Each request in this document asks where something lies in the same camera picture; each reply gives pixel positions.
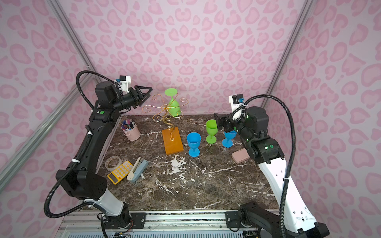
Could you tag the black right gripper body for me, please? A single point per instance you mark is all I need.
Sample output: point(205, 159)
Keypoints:
point(225, 122)

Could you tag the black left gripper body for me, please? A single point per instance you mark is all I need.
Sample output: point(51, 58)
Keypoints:
point(135, 94)

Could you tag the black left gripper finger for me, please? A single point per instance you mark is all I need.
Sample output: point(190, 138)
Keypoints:
point(144, 97)
point(143, 89)

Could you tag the green wine glass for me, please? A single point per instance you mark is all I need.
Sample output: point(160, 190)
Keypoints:
point(211, 128)
point(173, 105)

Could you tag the blue wine glass back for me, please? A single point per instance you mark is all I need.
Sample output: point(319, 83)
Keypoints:
point(228, 141)

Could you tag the blue wine glass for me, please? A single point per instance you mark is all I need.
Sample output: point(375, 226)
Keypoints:
point(194, 140)
point(228, 141)

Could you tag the blue wine glass front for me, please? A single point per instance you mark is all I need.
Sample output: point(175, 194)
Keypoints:
point(194, 140)

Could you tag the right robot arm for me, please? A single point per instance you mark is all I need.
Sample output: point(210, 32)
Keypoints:
point(294, 219)

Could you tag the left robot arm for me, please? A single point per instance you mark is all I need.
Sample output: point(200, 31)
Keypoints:
point(80, 179)

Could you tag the green wine glass back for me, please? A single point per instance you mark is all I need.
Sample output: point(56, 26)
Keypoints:
point(173, 105)

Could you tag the wooden rack base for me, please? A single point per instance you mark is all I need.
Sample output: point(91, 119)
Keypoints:
point(172, 141)

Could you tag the pink metal pen bucket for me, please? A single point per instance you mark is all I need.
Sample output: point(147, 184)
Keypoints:
point(130, 130)

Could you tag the pink case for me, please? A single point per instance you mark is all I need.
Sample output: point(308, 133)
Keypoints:
point(240, 156)

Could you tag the clear tape roll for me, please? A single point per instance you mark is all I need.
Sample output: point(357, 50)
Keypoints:
point(112, 163)

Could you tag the blue white stapler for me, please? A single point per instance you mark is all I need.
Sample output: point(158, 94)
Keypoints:
point(137, 170)

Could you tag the yellow calculator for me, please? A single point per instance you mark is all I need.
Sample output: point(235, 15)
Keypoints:
point(120, 172)

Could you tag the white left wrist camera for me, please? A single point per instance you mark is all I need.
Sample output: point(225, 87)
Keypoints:
point(123, 82)

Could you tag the gold wire glass rack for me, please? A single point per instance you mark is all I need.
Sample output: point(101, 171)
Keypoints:
point(163, 115)

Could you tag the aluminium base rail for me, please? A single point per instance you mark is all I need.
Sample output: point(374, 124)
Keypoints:
point(160, 224)

